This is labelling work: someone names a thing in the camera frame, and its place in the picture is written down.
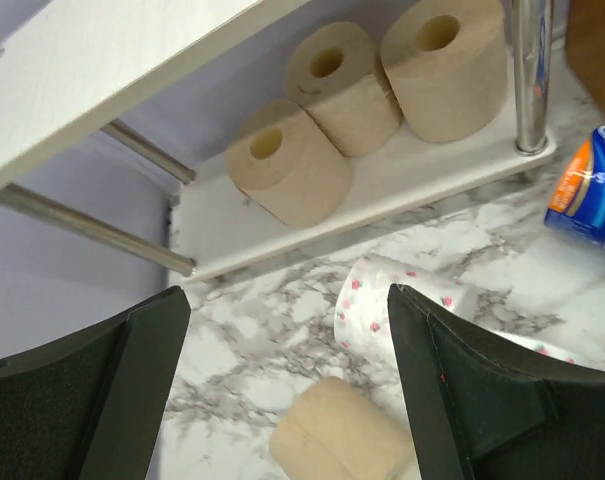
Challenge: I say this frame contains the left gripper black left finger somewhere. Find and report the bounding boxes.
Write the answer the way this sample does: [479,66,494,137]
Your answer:
[0,286,191,479]

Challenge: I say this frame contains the white red-dotted roll front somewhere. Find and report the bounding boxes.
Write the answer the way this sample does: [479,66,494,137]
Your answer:
[494,331,605,371]

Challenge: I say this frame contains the white red-dotted roll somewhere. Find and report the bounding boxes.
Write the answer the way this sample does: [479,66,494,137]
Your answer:
[333,254,478,368]
[494,331,605,371]

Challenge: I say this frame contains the brown paper roll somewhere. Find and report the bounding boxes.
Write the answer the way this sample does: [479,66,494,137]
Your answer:
[285,22,402,157]
[380,1,508,143]
[269,377,417,479]
[225,99,353,228]

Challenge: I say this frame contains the white red-dotted roll rear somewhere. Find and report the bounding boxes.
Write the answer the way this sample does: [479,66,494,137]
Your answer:
[333,254,478,368]

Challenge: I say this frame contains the white two-tier shelf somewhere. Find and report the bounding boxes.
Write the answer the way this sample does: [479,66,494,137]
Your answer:
[0,1,557,281]

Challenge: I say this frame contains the blue wrapped roll upper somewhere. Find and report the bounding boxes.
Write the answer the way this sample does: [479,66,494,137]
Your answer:
[544,124,605,250]

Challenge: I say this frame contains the brown wooden rack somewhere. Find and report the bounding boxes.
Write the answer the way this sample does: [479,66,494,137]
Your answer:
[565,0,605,116]

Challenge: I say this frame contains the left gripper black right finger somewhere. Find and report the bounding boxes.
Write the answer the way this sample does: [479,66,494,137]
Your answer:
[387,284,605,480]

